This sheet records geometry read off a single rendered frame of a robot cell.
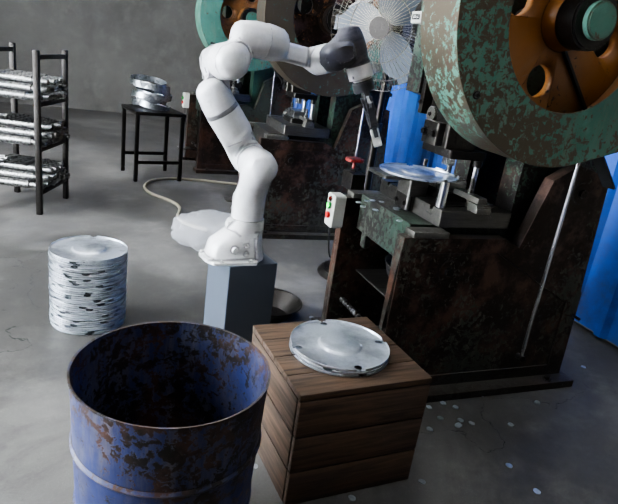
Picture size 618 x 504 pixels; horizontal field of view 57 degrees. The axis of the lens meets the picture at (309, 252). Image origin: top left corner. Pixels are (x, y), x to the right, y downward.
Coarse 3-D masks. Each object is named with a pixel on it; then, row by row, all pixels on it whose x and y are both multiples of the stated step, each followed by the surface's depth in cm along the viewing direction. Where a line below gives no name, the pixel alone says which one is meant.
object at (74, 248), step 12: (60, 240) 228; (72, 240) 230; (84, 240) 232; (96, 240) 233; (108, 240) 235; (60, 252) 216; (72, 252) 218; (84, 252) 218; (96, 252) 220; (108, 252) 223; (120, 252) 225
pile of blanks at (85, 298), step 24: (48, 264) 220; (72, 264) 210; (96, 264) 213; (120, 264) 222; (72, 288) 214; (96, 288) 216; (120, 288) 225; (72, 312) 217; (96, 312) 221; (120, 312) 229
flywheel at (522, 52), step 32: (544, 0) 158; (576, 0) 151; (608, 0) 152; (512, 32) 158; (544, 32) 161; (576, 32) 152; (608, 32) 153; (512, 64) 162; (544, 64) 165; (576, 64) 169; (608, 64) 174; (544, 96) 170; (576, 96) 174
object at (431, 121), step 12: (432, 108) 207; (432, 120) 206; (444, 120) 202; (432, 132) 202; (444, 132) 202; (456, 132) 201; (432, 144) 204; (444, 144) 202; (456, 144) 203; (468, 144) 205
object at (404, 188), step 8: (376, 168) 209; (384, 176) 199; (392, 176) 199; (400, 184) 212; (408, 184) 207; (416, 184) 206; (424, 184) 207; (400, 192) 212; (408, 192) 207; (416, 192) 207; (424, 192) 208; (400, 200) 212; (408, 200) 208; (408, 208) 209
